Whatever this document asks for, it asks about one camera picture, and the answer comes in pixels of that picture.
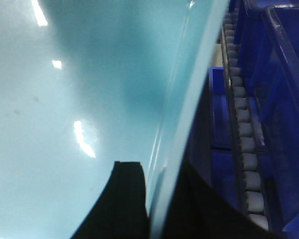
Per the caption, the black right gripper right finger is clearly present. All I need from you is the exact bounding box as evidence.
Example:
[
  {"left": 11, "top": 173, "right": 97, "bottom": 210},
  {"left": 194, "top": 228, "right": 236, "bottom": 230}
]
[{"left": 161, "top": 160, "right": 278, "bottom": 239}]

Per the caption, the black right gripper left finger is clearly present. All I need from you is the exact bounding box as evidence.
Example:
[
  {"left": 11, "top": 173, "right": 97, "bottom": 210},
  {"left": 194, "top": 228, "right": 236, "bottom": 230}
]
[{"left": 72, "top": 161, "right": 149, "bottom": 239}]

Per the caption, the light blue plastic bin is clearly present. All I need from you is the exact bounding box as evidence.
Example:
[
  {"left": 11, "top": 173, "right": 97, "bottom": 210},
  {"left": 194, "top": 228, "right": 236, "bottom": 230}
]
[{"left": 0, "top": 0, "right": 228, "bottom": 239}]

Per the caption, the dark blue bin lower middle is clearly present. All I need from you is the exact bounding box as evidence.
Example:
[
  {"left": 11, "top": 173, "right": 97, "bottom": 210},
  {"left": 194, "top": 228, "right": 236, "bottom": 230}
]
[{"left": 208, "top": 67, "right": 232, "bottom": 150}]

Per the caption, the dark blue bin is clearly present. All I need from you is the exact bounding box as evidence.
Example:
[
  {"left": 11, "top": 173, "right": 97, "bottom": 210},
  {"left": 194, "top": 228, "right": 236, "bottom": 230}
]
[
  {"left": 234, "top": 0, "right": 299, "bottom": 239},
  {"left": 208, "top": 67, "right": 232, "bottom": 150}
]

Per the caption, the white roller conveyor track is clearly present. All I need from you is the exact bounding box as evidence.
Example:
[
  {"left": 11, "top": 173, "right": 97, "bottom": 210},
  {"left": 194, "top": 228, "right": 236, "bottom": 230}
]
[{"left": 220, "top": 9, "right": 269, "bottom": 231}]

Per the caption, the dark blue bin lower right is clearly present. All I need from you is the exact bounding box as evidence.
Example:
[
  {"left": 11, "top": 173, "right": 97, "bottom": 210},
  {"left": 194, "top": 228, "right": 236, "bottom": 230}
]
[{"left": 234, "top": 0, "right": 299, "bottom": 239}]

